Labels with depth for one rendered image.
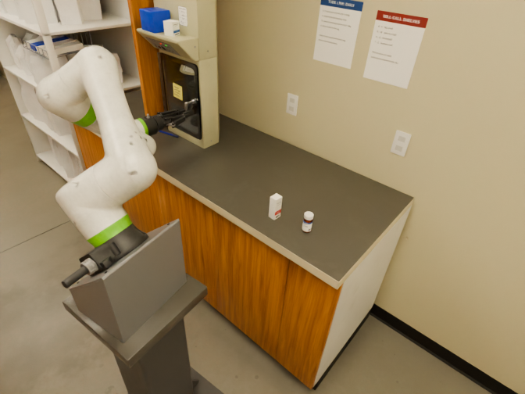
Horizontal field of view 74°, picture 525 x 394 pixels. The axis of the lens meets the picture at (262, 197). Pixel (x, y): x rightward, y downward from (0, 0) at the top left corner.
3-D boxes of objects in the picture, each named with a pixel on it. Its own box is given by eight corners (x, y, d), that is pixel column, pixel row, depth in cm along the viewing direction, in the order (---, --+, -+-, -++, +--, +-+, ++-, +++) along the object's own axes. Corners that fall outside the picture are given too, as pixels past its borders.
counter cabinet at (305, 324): (169, 185, 324) (156, 90, 270) (368, 316, 221) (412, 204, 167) (100, 219, 282) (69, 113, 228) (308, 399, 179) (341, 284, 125)
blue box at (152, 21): (158, 27, 172) (157, 6, 167) (172, 30, 167) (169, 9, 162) (141, 30, 166) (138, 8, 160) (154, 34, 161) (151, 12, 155)
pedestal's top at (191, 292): (130, 368, 97) (127, 360, 95) (65, 309, 111) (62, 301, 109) (208, 294, 119) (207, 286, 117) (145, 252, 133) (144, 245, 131)
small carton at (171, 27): (170, 33, 163) (169, 19, 159) (180, 34, 161) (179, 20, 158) (164, 35, 159) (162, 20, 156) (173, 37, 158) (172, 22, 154)
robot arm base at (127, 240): (81, 290, 83) (65, 270, 81) (59, 299, 92) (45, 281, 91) (157, 231, 102) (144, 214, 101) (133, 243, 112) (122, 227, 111)
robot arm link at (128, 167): (143, 167, 86) (92, 28, 106) (92, 201, 88) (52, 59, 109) (173, 182, 98) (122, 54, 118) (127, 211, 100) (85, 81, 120)
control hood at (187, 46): (158, 47, 180) (155, 26, 174) (199, 60, 164) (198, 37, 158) (138, 50, 173) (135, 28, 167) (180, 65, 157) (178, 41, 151)
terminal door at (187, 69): (167, 123, 205) (159, 51, 181) (201, 140, 189) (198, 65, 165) (166, 123, 204) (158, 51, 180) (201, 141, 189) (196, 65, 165)
